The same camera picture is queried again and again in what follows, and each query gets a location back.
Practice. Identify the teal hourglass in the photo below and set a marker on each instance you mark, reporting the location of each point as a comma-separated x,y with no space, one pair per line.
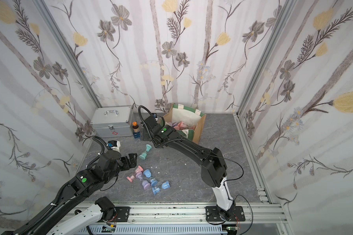
145,153

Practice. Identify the brown bottle orange cap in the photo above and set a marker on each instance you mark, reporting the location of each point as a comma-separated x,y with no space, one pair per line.
135,127

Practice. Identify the blue hourglass front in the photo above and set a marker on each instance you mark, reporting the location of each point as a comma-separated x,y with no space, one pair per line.
164,186

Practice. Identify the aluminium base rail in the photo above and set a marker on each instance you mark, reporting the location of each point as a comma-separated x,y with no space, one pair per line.
190,219

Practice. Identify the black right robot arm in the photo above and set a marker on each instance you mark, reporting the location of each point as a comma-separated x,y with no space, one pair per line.
213,164

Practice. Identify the green burlap canvas bag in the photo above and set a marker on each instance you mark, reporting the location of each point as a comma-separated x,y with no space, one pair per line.
188,121

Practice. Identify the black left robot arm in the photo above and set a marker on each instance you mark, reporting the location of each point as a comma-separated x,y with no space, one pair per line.
102,169

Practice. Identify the silver metal case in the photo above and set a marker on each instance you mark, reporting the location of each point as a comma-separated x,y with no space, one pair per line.
113,121

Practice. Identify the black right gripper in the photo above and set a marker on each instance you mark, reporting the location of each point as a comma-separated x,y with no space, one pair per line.
152,126

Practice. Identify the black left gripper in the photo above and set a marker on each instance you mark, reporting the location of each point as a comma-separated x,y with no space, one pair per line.
127,161

